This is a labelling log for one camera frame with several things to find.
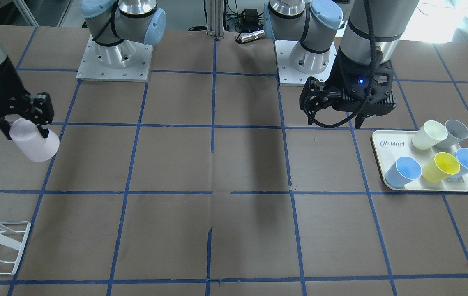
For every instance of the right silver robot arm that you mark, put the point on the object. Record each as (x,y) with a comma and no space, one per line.
(113,24)

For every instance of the yellow plastic cup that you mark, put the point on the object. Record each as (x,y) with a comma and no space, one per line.
(442,166)

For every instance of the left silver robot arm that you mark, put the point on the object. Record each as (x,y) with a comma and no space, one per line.
(316,24)

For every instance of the blue cup back of tray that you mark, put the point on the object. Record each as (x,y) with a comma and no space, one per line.
(404,170)

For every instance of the pale green plastic cup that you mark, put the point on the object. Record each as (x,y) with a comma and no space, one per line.
(431,133)

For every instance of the cream plastic tray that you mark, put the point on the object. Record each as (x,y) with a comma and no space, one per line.
(390,145)

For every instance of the aluminium frame post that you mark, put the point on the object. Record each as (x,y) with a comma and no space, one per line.
(214,18)

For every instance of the grey plastic cup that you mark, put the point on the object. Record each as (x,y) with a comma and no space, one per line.
(456,133)

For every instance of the pink plastic cup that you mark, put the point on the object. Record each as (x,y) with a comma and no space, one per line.
(29,140)

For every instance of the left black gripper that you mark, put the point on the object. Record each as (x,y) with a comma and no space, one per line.
(345,78)

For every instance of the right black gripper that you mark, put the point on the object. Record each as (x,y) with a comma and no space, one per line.
(0,91)

